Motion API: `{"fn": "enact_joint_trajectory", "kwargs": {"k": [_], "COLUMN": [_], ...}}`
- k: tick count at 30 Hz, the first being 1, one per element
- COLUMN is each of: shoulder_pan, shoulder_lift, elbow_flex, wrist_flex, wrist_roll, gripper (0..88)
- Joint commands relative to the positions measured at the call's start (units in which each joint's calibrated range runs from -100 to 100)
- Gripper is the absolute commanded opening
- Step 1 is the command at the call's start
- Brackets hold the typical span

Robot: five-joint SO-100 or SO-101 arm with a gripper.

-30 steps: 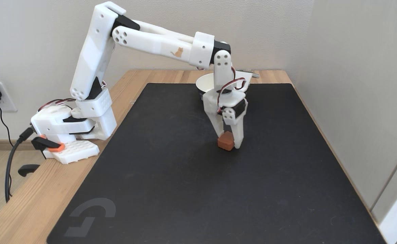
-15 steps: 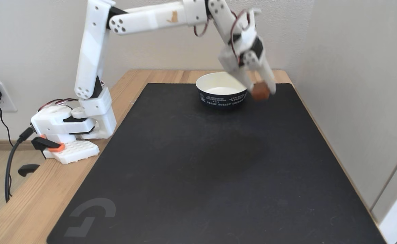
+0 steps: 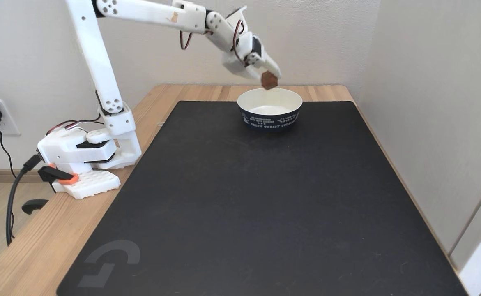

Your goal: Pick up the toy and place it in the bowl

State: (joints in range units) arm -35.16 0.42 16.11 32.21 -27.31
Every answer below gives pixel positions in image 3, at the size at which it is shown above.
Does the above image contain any brown cube toy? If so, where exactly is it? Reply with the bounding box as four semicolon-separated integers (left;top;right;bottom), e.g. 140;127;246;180
261;71;279;90

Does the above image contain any red black white servo cable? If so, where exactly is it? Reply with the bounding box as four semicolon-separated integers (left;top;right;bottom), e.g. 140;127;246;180
230;20;250;66

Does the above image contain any black desk mat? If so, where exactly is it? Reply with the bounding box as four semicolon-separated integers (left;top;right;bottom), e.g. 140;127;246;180
56;101;469;296

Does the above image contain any white paper bowl navy band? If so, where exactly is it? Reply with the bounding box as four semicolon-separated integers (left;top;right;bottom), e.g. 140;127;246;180
237;87;303;132

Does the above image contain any black orange table clamp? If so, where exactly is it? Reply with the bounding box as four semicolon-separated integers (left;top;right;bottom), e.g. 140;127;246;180
22;164;79;215

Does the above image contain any thick black cable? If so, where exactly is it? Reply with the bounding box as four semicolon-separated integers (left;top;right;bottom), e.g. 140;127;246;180
5;154;41;246

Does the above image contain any thin black adapter cable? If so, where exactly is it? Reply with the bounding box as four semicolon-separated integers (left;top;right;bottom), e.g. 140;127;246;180
0;125;17;178

